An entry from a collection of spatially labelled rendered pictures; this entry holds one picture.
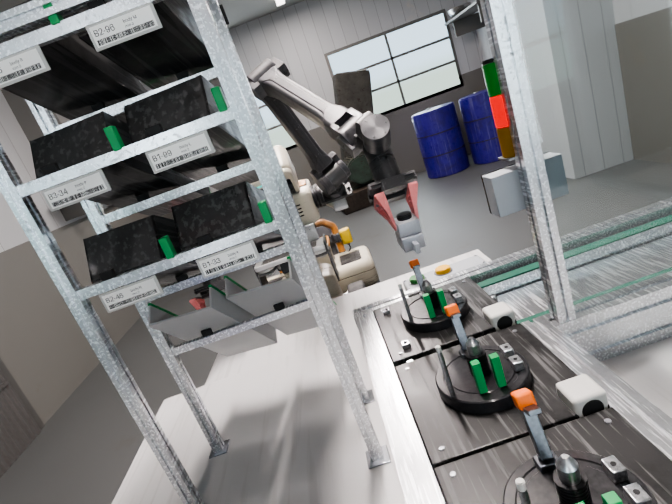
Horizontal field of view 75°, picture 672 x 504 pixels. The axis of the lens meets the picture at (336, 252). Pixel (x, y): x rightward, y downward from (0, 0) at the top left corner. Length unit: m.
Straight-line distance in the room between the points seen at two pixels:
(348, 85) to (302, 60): 0.95
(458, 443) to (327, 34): 7.44
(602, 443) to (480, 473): 0.14
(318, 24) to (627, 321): 7.28
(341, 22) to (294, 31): 0.76
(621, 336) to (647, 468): 0.37
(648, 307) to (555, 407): 0.33
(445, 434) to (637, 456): 0.22
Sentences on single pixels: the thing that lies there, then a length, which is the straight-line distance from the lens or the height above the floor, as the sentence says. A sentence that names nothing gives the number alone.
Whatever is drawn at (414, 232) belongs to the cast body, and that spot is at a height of 1.16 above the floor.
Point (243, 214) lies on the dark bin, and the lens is 0.68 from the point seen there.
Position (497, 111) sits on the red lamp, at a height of 1.34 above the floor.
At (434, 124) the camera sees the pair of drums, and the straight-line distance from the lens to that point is 6.80.
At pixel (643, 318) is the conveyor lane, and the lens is 0.95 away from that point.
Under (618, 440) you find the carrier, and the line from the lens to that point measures 0.64.
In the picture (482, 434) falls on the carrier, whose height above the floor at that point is 0.97.
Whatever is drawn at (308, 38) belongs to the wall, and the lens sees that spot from 7.82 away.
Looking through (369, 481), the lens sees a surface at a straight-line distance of 0.81.
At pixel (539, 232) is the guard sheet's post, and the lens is 0.79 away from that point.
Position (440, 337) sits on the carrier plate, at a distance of 0.87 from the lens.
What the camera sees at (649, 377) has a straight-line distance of 0.91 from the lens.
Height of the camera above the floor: 1.42
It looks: 17 degrees down
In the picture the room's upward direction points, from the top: 20 degrees counter-clockwise
